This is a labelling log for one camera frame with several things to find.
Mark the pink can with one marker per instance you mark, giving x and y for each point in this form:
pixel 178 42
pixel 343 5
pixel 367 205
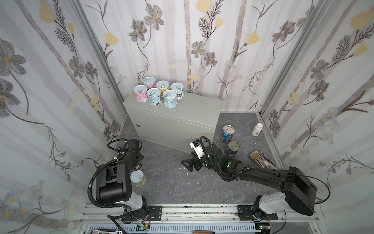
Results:
pixel 141 93
pixel 150 82

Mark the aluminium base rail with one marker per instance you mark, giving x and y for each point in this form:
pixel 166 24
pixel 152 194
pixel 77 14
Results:
pixel 213 218

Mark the dark blue can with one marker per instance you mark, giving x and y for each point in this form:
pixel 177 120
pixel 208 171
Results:
pixel 232 149

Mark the blue can silver lid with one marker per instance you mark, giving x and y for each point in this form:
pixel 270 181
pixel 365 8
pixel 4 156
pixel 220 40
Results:
pixel 227 133

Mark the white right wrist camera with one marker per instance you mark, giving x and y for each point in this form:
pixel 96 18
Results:
pixel 198 148

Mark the white plastic bottle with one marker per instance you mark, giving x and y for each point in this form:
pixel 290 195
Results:
pixel 257 129

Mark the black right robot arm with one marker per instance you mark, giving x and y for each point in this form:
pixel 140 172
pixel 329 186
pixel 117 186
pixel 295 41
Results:
pixel 295 190

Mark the teal can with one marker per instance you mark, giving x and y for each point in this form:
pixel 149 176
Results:
pixel 154 96

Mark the grey metal cabinet counter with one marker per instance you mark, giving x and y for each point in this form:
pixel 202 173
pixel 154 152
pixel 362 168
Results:
pixel 193 117

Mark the light blue can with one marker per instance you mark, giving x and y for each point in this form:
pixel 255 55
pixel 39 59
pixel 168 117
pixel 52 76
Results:
pixel 179 89

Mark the yellow can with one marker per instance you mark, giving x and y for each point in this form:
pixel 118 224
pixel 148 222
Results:
pixel 162 86

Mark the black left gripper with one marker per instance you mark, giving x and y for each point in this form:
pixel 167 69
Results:
pixel 136 158

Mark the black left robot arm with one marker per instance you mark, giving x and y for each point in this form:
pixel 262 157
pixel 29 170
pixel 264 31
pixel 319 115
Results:
pixel 111 184

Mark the green can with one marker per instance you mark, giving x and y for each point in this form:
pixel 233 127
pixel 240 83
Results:
pixel 138 178

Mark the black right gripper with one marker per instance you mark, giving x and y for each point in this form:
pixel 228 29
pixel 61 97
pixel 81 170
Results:
pixel 197 163

